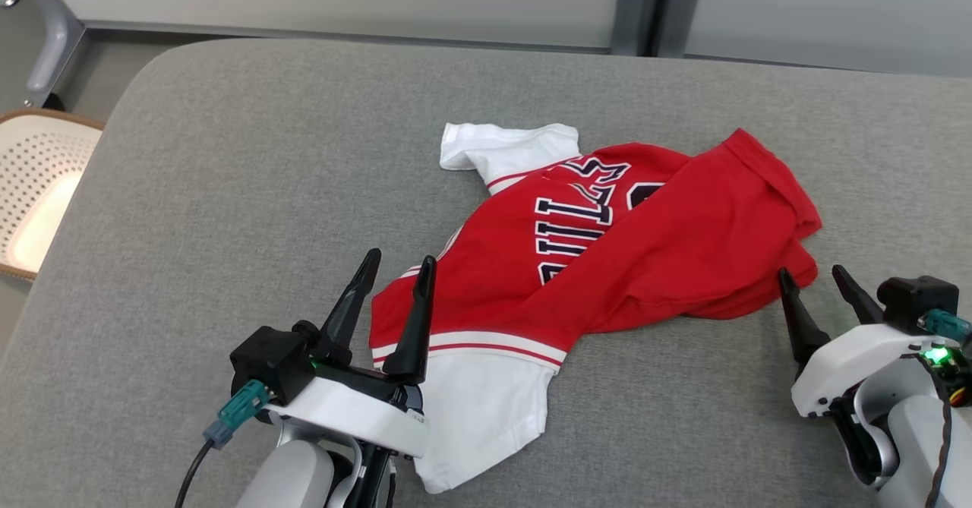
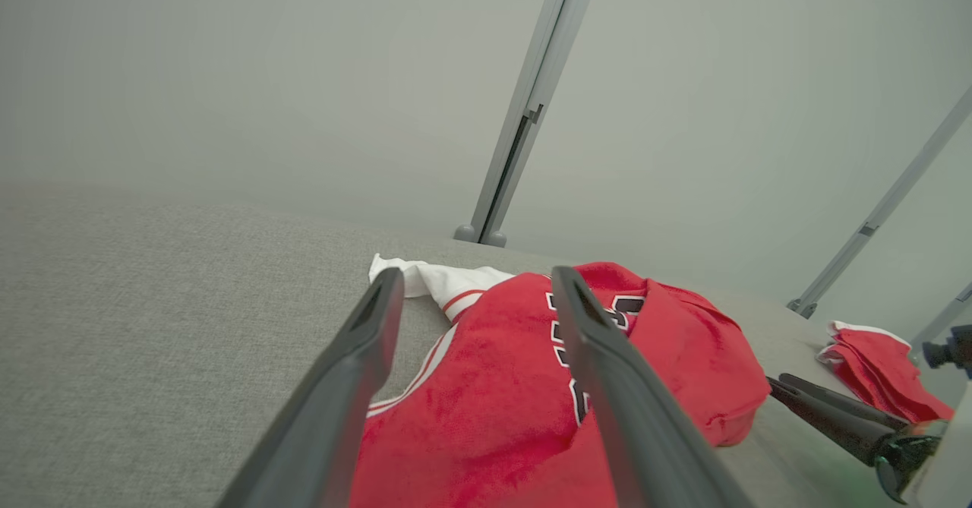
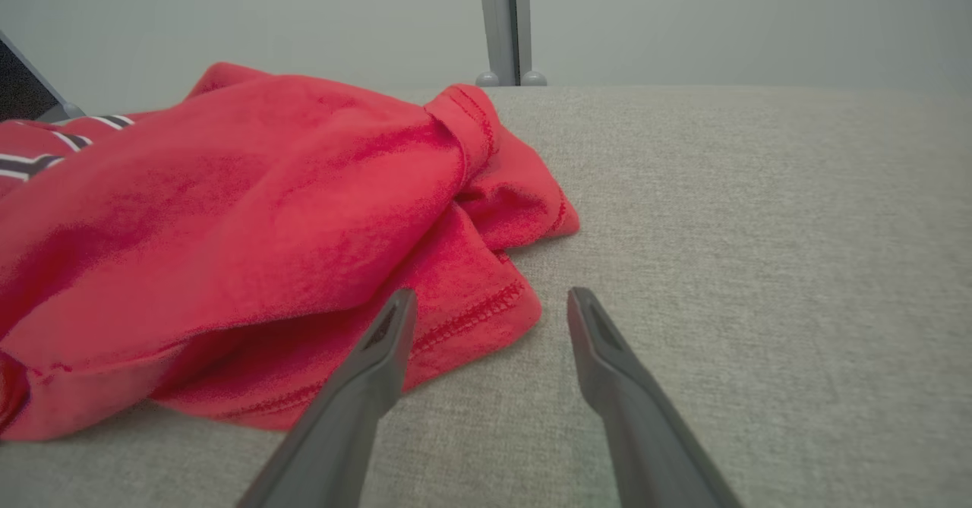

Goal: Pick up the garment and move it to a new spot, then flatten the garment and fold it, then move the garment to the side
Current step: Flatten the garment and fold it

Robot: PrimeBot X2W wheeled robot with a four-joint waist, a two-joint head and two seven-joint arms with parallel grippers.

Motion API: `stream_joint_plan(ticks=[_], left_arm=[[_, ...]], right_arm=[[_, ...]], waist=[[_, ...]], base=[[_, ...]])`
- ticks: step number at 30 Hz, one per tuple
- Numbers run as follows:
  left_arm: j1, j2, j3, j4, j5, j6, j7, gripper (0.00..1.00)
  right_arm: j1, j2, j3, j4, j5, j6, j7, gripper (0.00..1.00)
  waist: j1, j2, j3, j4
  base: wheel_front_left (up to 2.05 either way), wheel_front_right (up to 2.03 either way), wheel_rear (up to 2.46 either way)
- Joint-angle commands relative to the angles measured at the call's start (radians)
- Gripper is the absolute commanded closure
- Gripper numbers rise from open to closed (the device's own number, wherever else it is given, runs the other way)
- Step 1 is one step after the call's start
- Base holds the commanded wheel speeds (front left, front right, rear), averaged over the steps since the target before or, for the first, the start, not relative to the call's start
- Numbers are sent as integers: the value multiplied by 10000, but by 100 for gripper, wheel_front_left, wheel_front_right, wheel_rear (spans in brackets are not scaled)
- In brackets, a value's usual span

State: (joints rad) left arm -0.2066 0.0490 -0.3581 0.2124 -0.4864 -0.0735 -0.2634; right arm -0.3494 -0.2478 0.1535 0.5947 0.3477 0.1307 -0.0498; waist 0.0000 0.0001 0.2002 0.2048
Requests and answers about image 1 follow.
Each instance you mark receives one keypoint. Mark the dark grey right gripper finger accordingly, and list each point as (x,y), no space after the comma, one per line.
(803,329)
(858,303)

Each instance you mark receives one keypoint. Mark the grey partition post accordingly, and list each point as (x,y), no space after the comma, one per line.
(680,11)
(632,7)

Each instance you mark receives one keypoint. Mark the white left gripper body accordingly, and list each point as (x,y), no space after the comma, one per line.
(349,417)

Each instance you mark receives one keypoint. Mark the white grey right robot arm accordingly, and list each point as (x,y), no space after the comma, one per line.
(919,447)

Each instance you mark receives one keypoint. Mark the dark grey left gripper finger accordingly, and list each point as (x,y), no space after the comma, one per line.
(349,310)
(414,333)

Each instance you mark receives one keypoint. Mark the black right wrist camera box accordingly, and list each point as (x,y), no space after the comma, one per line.
(915,303)

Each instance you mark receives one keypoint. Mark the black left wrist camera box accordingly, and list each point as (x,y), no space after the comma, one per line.
(269,360)

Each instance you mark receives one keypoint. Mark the red white basketball jersey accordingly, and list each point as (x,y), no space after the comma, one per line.
(645,265)

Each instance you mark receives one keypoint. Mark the white perforated laundry basket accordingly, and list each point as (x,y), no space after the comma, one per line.
(38,189)

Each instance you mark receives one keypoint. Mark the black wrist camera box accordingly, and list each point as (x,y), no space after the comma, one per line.
(269,360)
(915,303)

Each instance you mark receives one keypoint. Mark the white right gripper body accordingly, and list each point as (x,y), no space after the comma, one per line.
(850,364)

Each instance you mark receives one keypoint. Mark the grey curved frame leg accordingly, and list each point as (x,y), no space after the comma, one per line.
(53,45)

